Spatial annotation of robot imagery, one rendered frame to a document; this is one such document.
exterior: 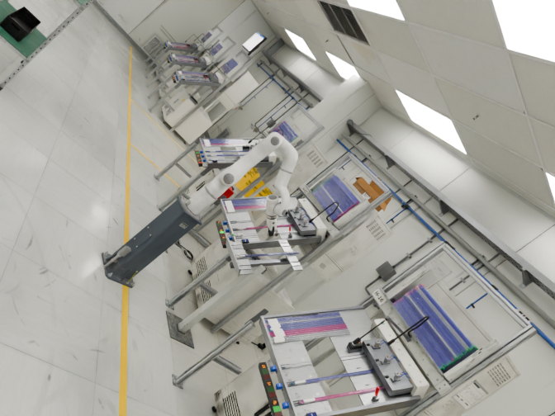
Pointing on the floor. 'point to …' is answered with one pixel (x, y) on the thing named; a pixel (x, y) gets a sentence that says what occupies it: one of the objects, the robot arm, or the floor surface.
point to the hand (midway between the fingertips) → (270, 233)
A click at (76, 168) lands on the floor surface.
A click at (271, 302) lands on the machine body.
